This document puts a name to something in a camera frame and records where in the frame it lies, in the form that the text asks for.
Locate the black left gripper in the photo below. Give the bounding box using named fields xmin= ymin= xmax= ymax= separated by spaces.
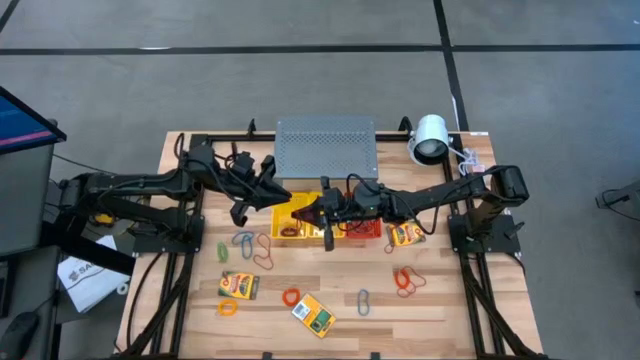
xmin=219 ymin=152 xmax=293 ymax=227

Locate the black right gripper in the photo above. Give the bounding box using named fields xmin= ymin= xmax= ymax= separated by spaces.
xmin=292 ymin=175 xmax=357 ymax=252

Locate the yellow crayon box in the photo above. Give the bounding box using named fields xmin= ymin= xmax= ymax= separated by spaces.
xmin=217 ymin=271 xmax=261 ymax=301
xmin=291 ymin=293 xmax=337 ymax=340
xmin=387 ymin=221 xmax=427 ymax=248

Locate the grey operator desk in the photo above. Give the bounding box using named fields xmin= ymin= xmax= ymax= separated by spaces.
xmin=0 ymin=141 xmax=62 ymax=360

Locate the yellow plastic basket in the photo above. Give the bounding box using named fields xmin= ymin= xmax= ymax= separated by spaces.
xmin=270 ymin=191 xmax=321 ymax=240
xmin=305 ymin=191 xmax=347 ymax=239

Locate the thin brown rubber band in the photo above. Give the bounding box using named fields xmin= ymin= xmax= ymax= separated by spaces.
xmin=397 ymin=265 xmax=428 ymax=299
xmin=348 ymin=221 xmax=380 ymax=237

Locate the grey perforated metal shelf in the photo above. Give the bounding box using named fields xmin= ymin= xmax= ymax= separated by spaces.
xmin=272 ymin=115 xmax=380 ymax=182

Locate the dark red rubber band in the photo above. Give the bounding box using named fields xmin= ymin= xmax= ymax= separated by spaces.
xmin=252 ymin=232 xmax=275 ymax=271
xmin=383 ymin=215 xmax=412 ymax=255

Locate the red plastic basket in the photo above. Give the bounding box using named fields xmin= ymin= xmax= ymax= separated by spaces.
xmin=344 ymin=191 xmax=383 ymax=240

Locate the white printed booklet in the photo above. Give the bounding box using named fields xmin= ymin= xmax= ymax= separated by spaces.
xmin=56 ymin=234 xmax=132 ymax=314

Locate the black computer monitor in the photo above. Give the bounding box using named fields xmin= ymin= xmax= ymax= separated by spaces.
xmin=0 ymin=85 xmax=68 ymax=151

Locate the black computer mouse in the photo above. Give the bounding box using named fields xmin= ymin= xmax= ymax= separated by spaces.
xmin=0 ymin=310 xmax=42 ymax=360

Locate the grey chair base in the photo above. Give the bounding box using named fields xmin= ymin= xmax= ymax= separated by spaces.
xmin=594 ymin=182 xmax=640 ymax=221

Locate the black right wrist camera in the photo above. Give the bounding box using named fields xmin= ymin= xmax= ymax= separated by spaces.
xmin=330 ymin=188 xmax=355 ymax=221

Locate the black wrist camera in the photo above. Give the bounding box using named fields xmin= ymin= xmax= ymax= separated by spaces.
xmin=232 ymin=152 xmax=256 ymax=176
xmin=330 ymin=188 xmax=355 ymax=221

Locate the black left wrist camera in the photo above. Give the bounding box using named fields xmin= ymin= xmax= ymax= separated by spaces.
xmin=232 ymin=152 xmax=256 ymax=176

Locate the black aluminium rig frame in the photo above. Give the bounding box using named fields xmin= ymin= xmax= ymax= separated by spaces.
xmin=117 ymin=118 xmax=551 ymax=360

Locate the white lamp cable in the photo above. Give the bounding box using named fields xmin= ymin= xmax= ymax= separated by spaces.
xmin=449 ymin=144 xmax=489 ymax=177

